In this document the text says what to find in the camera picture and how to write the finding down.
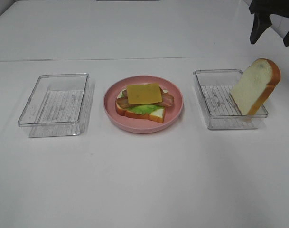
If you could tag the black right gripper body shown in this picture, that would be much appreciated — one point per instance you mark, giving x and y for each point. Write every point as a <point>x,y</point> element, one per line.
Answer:
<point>264,8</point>

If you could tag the pink bacon strip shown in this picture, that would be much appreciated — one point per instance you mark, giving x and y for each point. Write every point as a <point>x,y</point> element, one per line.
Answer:
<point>167,99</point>

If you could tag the yellow cheese slice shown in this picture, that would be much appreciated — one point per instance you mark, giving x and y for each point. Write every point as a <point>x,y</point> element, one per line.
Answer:
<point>144,94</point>

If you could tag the bread slice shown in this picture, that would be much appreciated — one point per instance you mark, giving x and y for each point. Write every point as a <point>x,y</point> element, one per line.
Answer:
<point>255,85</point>
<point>150,117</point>

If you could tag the green lettuce leaf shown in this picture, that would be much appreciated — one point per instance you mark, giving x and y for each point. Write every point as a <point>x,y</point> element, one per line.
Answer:
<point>142,110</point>

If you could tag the brown bacon strip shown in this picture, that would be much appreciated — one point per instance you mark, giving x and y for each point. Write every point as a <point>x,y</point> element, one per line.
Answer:
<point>122,103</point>

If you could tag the clear right plastic tray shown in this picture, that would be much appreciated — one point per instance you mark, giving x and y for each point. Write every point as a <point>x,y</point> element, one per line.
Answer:
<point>219,110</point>

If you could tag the clear plastic tray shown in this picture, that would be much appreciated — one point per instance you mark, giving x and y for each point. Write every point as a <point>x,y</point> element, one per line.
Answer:
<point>59,105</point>
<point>219,110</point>

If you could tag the pink round plate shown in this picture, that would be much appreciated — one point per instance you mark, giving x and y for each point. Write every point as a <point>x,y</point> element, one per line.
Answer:
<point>142,125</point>

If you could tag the clear left plastic tray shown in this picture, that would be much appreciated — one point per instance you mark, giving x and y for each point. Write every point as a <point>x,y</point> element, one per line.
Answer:
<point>59,105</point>

